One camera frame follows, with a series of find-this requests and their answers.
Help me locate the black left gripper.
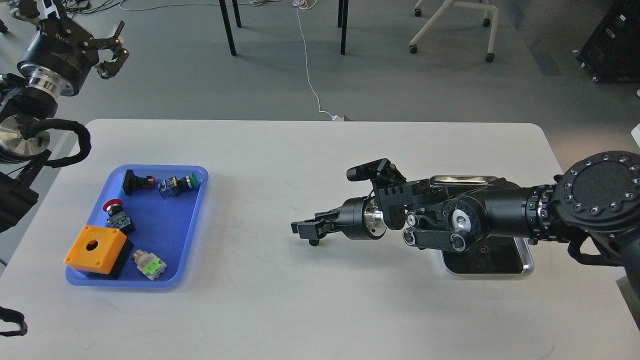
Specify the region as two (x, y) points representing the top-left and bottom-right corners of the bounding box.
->
(7, 0), (130, 97)

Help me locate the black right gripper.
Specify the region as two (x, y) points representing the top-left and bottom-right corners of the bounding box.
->
(291, 197), (387, 240)

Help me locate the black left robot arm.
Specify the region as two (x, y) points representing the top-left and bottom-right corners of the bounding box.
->
(0, 0), (130, 231)

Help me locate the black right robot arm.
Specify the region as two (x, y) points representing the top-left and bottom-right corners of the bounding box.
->
(291, 150), (640, 300)

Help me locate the black table leg left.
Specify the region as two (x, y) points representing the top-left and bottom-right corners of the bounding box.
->
(218, 0), (242, 57)

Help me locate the black table leg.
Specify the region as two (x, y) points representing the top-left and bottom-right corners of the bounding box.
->
(337, 0), (349, 55)
(218, 0), (242, 57)

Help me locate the blue plastic tray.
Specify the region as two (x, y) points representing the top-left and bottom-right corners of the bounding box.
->
(65, 164), (209, 289)

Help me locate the silver metal tray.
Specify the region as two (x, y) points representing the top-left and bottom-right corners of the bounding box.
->
(429, 175), (534, 277)

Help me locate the red mushroom push button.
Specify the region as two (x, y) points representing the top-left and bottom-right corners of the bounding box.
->
(102, 198), (135, 235)

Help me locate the black table leg right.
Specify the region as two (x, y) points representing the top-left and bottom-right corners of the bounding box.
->
(337, 0), (349, 55)

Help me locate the white rolling chair base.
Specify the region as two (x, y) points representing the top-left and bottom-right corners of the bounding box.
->
(408, 0), (502, 64)

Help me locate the black equipment case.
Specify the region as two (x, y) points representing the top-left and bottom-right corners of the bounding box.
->
(576, 0), (640, 84)

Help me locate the black floor cable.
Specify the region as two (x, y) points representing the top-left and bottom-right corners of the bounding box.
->
(65, 0), (126, 16)

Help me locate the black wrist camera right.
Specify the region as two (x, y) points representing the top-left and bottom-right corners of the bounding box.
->
(346, 158), (407, 187)

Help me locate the black selector switch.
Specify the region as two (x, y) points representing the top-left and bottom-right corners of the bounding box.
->
(121, 169), (156, 196)

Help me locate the green push button switch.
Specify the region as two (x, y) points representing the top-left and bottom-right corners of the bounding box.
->
(157, 172), (201, 199)

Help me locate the green white switch module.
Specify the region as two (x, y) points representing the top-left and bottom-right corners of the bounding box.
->
(132, 249), (167, 281)

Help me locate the orange button enclosure box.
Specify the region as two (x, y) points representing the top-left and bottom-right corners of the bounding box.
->
(63, 225), (133, 280)

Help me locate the white power cable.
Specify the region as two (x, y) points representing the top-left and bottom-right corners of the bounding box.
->
(292, 0), (346, 122)

